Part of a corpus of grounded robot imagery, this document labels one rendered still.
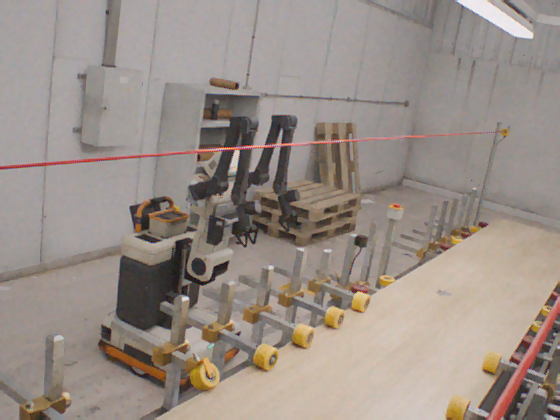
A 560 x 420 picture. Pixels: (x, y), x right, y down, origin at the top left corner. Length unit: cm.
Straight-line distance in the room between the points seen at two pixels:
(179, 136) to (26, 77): 150
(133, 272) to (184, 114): 215
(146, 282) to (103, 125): 168
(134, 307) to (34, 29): 212
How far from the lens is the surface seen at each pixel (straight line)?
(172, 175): 547
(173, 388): 213
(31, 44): 458
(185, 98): 533
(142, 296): 352
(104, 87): 472
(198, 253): 340
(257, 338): 247
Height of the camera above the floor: 195
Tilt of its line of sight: 15 degrees down
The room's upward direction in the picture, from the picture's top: 9 degrees clockwise
